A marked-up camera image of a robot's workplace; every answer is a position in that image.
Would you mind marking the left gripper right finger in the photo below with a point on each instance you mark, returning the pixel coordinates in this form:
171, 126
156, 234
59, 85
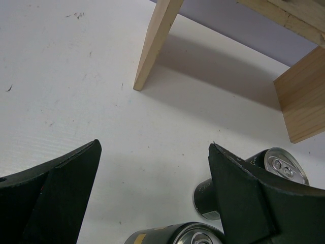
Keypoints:
257, 206

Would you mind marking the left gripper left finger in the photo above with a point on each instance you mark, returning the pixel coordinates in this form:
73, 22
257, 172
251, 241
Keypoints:
47, 203

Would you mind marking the dark beverage can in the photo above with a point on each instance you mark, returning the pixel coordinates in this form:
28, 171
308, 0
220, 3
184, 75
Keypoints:
275, 160
190, 232

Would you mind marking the wooden two-tier shelf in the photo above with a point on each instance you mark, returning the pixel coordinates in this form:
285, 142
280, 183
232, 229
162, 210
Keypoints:
300, 89

